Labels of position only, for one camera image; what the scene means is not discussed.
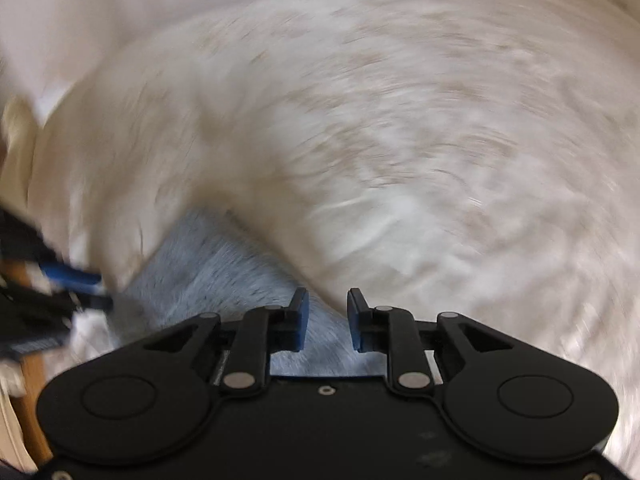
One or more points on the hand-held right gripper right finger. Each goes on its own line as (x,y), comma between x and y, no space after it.
(356,325)

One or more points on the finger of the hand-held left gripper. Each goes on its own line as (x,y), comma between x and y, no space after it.
(70,276)
(90,301)

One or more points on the grey pants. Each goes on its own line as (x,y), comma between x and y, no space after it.
(225,280)

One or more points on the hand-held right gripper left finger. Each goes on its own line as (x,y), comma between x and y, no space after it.
(300,322)

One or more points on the white patterned bed blanket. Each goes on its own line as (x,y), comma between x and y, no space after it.
(400,135)

